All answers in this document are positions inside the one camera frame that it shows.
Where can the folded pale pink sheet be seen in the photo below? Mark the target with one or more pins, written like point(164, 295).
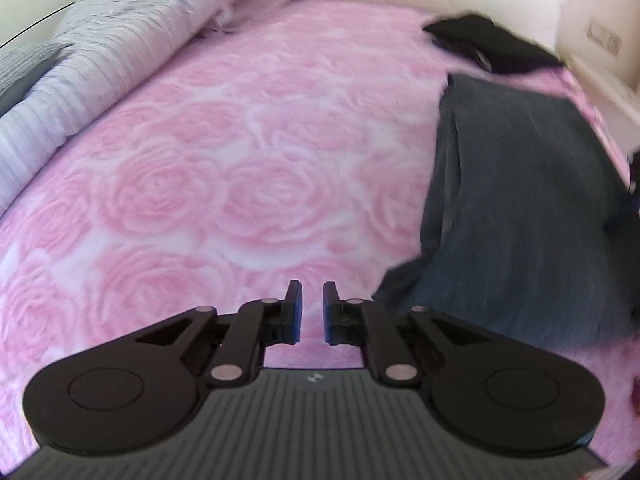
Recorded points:
point(260, 0)

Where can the wall socket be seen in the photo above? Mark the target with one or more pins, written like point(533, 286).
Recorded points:
point(605, 37)

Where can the grey striped quilt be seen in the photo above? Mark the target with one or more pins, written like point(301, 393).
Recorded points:
point(125, 45)

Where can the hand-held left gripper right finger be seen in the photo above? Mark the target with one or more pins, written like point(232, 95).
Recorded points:
point(330, 312)

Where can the pink rose blanket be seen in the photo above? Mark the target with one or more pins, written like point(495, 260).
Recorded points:
point(225, 160)

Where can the grey jeans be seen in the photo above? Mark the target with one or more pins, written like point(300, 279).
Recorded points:
point(510, 200)

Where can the grey checked pillow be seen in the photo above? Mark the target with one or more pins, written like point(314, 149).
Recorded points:
point(25, 70)

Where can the black cloth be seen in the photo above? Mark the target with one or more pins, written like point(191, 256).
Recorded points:
point(500, 45)

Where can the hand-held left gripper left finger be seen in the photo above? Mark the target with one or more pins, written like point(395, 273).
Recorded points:
point(296, 312)

